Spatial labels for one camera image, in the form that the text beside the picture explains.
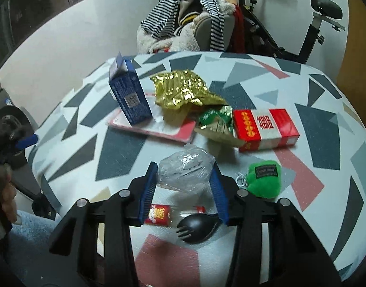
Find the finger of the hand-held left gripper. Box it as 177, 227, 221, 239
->
14, 134, 40, 150

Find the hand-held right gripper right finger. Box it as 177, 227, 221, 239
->
209, 163, 342, 287

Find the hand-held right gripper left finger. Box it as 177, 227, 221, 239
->
48, 161, 158, 287

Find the red lighter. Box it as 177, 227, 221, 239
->
144, 204, 207, 226

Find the clear plastic bag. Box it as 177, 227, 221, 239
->
156, 143, 216, 193

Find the gold foil bag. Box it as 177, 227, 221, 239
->
150, 69, 227, 110

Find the person's left hand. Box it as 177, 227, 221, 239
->
0, 167, 18, 234

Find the black plastic spork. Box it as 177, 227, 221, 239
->
176, 212, 221, 244

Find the pink blister pack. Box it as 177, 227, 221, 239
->
107, 91, 197, 144

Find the black chair base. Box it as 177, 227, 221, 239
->
10, 173, 62, 220

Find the green gold tea sachet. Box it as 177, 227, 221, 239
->
195, 105, 245, 148

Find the red cigarette box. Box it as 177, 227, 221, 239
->
232, 108, 301, 152

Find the blue carton box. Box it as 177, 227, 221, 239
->
108, 52, 154, 126

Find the blue fuzzy cloth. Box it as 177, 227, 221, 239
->
6, 211, 61, 287

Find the geometric patterned tablecloth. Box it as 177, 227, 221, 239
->
28, 51, 366, 287

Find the dark glass window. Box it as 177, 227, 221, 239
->
0, 0, 91, 75

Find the pile of clothes on chair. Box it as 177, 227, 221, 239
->
137, 0, 242, 55

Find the taupe padded chair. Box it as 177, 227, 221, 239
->
193, 15, 234, 51

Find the red scarf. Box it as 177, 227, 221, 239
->
231, 4, 246, 53

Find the striped shirt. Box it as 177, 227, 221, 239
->
140, 0, 225, 52

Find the black exercise bike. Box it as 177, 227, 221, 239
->
222, 0, 346, 65

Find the dark jacket yellow stripe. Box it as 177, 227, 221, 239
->
177, 0, 207, 26

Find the green plush keychain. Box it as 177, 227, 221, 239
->
237, 160, 283, 199

